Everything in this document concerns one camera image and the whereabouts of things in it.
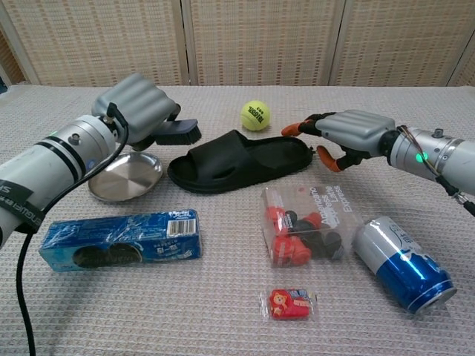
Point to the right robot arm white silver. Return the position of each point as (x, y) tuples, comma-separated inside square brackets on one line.
[(438, 155)]

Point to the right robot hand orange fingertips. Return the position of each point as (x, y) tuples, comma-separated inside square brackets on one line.
[(356, 130)]

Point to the beige woven table cloth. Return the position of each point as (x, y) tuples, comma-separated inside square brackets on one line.
[(185, 315)]

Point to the small steel pan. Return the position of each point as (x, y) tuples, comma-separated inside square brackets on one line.
[(126, 178)]

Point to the blue and silver can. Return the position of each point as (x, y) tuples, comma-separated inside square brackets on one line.
[(404, 270)]

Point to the small red candy packet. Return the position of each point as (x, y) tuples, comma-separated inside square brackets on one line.
[(289, 304)]

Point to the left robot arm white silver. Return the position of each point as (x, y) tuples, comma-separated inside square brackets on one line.
[(55, 163)]

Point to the clear pack with red item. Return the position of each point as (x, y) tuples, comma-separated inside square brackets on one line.
[(308, 230)]

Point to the black slipper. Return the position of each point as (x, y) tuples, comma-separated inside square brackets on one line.
[(222, 159)]

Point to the woven folding screen panel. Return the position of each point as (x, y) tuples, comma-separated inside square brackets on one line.
[(401, 41), (259, 41), (104, 41), (468, 74)]

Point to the blue cookie package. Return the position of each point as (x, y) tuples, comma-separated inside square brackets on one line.
[(111, 241)]

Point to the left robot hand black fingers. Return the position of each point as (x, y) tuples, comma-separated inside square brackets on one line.
[(141, 104)]

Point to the yellow tennis ball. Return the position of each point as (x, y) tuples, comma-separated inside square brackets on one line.
[(255, 115)]

